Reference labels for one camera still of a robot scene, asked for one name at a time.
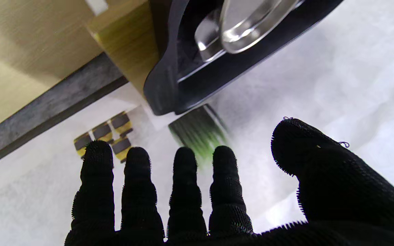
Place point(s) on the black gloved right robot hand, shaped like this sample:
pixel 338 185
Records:
pixel 327 191

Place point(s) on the large black baking tray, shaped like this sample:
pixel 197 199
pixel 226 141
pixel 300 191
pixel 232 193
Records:
pixel 217 75

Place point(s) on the kidney-shaped steel dish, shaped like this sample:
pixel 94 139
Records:
pixel 251 24

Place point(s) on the potted grass plant white pot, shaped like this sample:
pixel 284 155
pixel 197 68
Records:
pixel 200 133

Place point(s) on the yellow black spice jar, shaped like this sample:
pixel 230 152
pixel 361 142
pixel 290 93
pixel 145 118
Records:
pixel 81 143
pixel 121 123
pixel 103 132
pixel 121 147

